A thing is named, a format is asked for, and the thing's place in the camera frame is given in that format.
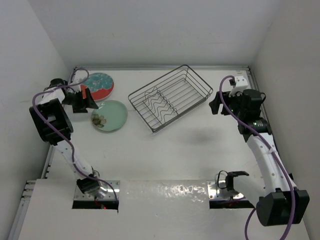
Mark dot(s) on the green flower plate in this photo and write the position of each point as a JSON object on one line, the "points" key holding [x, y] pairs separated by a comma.
{"points": [[110, 116]]}

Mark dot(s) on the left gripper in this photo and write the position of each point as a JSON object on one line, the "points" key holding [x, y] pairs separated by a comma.
{"points": [[87, 102]]}

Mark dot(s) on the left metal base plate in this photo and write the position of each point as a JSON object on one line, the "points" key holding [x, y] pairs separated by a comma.
{"points": [[103, 192]]}

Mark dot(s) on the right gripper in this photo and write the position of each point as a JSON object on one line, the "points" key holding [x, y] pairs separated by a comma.
{"points": [[215, 104]]}

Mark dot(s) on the grey wire dish rack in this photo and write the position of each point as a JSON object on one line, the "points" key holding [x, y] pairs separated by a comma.
{"points": [[169, 97]]}

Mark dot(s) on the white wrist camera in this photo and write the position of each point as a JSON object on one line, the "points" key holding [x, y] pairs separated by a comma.
{"points": [[239, 84], [77, 82]]}

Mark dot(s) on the red and teal plate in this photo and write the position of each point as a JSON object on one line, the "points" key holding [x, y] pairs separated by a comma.
{"points": [[100, 85]]}

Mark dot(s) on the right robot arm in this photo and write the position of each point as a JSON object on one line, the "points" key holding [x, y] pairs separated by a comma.
{"points": [[280, 201]]}

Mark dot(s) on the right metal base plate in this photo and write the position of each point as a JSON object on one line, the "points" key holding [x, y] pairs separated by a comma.
{"points": [[217, 192]]}

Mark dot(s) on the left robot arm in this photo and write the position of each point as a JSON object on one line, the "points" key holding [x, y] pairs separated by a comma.
{"points": [[54, 127]]}

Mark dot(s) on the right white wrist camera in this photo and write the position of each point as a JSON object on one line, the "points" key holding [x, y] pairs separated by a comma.
{"points": [[239, 84]]}

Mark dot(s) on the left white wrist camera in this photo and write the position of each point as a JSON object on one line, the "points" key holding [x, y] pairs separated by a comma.
{"points": [[77, 82]]}

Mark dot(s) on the metal base plate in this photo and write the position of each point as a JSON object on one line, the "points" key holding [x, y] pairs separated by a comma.
{"points": [[217, 192], [103, 192]]}

